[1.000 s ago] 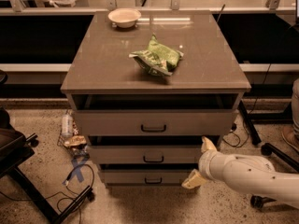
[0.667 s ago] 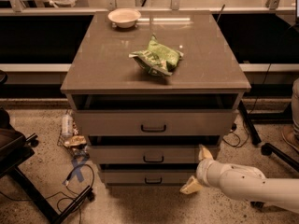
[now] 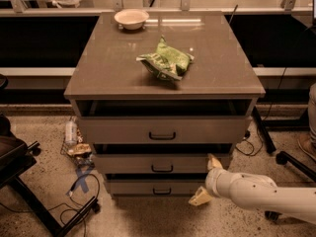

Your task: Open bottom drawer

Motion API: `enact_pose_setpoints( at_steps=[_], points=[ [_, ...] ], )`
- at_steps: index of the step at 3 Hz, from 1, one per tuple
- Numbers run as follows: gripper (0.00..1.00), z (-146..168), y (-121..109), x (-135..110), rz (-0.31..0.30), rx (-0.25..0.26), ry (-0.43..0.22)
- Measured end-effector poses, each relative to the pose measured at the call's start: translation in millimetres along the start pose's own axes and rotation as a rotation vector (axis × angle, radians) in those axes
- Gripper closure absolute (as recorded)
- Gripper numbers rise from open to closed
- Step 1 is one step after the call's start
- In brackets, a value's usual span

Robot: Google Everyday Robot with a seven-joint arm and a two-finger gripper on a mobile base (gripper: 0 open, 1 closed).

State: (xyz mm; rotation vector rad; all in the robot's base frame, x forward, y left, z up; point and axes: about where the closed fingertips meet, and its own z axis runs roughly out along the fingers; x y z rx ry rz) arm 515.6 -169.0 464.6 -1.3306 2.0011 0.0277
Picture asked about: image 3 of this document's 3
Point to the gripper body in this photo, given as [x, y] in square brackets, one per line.
[212, 181]

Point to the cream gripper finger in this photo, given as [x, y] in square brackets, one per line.
[213, 162]
[201, 196]

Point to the grey drawer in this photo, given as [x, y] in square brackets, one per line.
[157, 185]
[159, 158]
[166, 121]

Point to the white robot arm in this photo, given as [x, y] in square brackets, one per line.
[255, 192]

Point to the grey drawer cabinet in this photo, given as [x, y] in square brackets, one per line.
[108, 69]

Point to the black table leg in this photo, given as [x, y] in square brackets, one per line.
[270, 147]

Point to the person leg and shoe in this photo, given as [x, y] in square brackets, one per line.
[307, 141]

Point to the green chip bag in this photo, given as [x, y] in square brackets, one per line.
[166, 62]

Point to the white plastic bottle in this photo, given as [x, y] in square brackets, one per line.
[71, 133]

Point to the white bowl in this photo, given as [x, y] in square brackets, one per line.
[131, 19]

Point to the black office chair left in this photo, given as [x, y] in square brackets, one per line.
[16, 157]

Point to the wire basket with snacks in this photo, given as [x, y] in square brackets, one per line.
[80, 153]

